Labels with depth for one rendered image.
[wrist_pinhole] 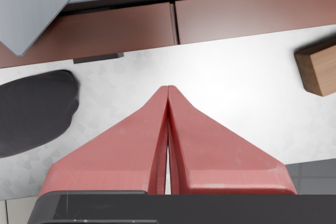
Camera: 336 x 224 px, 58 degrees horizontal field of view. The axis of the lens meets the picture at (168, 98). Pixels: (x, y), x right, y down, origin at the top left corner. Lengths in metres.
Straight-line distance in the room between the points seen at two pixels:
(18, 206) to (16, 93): 0.64
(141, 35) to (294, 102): 0.27
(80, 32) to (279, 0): 0.19
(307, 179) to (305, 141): 0.85
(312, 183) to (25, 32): 1.24
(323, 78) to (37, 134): 0.39
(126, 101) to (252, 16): 0.23
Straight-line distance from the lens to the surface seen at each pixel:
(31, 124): 0.46
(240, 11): 0.30
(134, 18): 0.29
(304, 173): 1.34
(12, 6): 0.28
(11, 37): 0.28
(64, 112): 0.44
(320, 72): 0.43
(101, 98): 0.45
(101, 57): 0.35
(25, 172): 0.52
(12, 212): 1.07
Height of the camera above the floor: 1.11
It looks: 80 degrees down
